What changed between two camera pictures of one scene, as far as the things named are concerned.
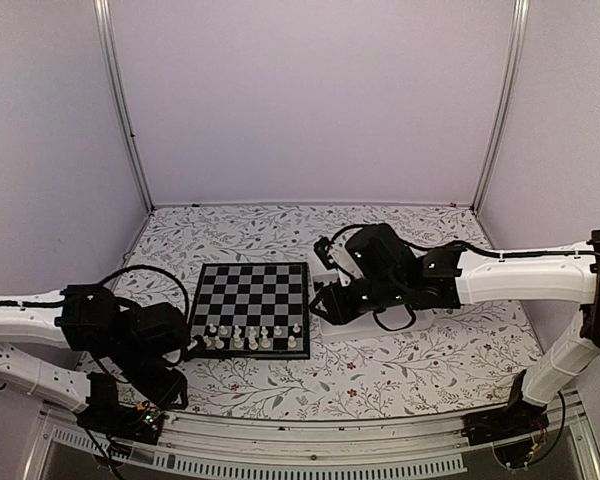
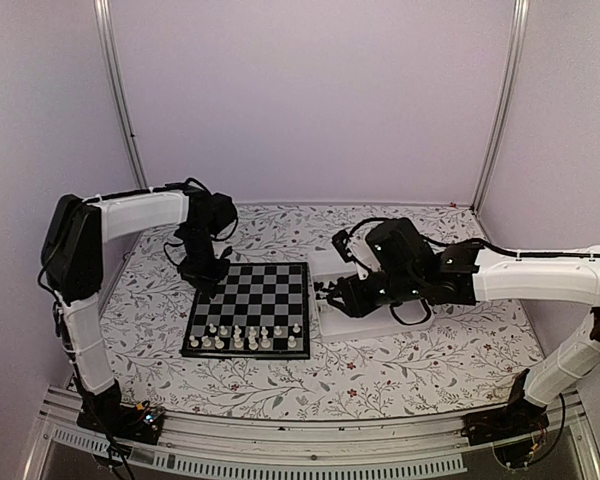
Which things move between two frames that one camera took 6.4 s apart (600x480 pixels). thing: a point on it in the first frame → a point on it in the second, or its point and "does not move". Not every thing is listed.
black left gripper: [166, 396] → [206, 283]
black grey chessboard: [251, 310] does not move
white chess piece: [253, 345] does not move
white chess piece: [237, 340] does not move
